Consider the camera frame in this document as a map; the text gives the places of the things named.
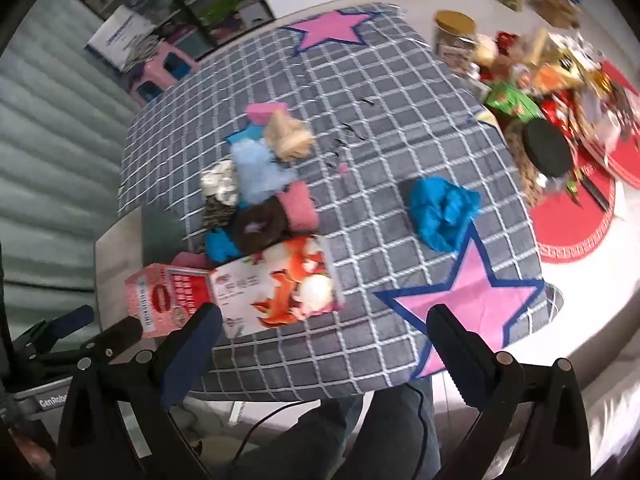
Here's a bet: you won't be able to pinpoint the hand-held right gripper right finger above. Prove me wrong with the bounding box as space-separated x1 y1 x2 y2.
427 304 592 480

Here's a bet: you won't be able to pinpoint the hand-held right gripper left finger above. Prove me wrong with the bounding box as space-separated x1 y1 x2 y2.
56 304 222 480

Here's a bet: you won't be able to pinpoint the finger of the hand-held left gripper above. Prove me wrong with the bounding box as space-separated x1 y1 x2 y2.
75 317 146 361
11 305 96 361

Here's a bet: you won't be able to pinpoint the teal fluffy cloth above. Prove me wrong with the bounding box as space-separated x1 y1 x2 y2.
407 176 482 253

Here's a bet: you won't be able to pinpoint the light blue fluffy cloth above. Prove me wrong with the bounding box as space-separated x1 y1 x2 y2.
230 137 298 206

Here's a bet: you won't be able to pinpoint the beige fluffy cloth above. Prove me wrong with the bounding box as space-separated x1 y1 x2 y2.
263 112 315 163

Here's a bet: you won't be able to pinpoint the fox printed cardboard box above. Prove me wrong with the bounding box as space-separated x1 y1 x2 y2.
124 236 346 340

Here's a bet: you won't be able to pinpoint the small teal cloth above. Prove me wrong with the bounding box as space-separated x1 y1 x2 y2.
205 227 243 263

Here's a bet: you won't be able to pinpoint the person's legs in jeans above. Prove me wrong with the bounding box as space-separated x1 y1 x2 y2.
220 377 443 480

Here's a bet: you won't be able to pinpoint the leopard print cloth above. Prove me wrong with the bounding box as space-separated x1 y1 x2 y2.
201 195 237 235

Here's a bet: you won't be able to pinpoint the round red black case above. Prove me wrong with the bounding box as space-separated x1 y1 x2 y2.
231 195 291 256

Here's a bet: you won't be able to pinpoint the white patterned scrunchie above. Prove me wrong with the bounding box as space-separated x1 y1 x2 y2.
201 160 240 207

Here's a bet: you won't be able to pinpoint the red round mat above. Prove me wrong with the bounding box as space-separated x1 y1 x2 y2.
597 60 640 191
525 170 618 265

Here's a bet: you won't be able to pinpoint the jar with black lid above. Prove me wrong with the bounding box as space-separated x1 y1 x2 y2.
510 119 576 206

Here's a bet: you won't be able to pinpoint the flat teal cloth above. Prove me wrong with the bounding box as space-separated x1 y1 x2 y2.
225 124 266 147

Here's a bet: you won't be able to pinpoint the grey checked star blanket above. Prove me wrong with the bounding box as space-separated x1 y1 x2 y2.
117 4 547 403

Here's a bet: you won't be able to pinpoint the group of black hairpins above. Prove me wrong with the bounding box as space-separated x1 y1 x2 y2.
325 95 378 171

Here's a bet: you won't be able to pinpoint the pink sponge cloth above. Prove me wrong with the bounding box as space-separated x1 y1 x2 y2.
245 101 290 126

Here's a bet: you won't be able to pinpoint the pink plastic stool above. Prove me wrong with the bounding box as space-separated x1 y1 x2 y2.
127 42 198 108

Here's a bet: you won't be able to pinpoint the white blue printed box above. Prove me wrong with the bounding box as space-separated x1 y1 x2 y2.
85 5 161 71

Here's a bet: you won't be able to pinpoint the pile of snack packets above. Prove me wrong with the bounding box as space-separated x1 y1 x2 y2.
470 25 640 161

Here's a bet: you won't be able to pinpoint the glass jar with gold lid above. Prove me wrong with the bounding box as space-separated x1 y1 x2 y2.
434 10 478 73

